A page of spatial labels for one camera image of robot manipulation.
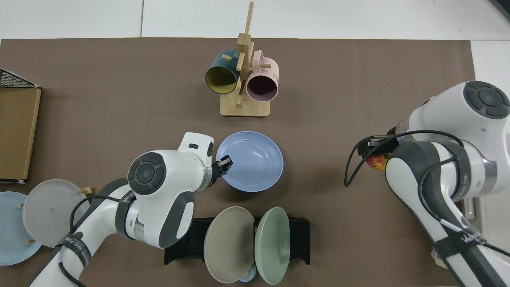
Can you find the red yellow apple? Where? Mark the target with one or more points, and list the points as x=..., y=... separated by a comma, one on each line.
x=376, y=162

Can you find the beige plate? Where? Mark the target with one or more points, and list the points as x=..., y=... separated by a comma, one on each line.
x=229, y=245

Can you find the green plate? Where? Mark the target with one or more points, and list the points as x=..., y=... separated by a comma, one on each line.
x=271, y=247

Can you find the black dish rack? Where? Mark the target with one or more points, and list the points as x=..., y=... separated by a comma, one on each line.
x=301, y=239

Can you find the wooden plate rack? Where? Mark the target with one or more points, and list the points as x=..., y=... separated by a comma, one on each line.
x=87, y=191

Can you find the grey white plate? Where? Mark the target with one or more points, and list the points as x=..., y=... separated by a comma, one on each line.
x=48, y=211

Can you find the light blue plate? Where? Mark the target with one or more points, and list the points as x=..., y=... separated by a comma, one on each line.
x=10, y=231

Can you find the wooden cup stand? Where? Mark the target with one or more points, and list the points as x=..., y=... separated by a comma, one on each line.
x=245, y=109

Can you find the pink cup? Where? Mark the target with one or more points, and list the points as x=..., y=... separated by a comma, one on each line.
x=261, y=88

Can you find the dark teal cup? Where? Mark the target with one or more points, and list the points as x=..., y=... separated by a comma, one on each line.
x=217, y=79

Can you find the small blue round thing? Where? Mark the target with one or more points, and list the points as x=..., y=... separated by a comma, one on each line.
x=249, y=276

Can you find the brown table cloth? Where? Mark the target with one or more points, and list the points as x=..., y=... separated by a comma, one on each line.
x=119, y=99

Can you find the pale toaster oven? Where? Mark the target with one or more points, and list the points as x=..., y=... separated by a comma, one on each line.
x=496, y=217

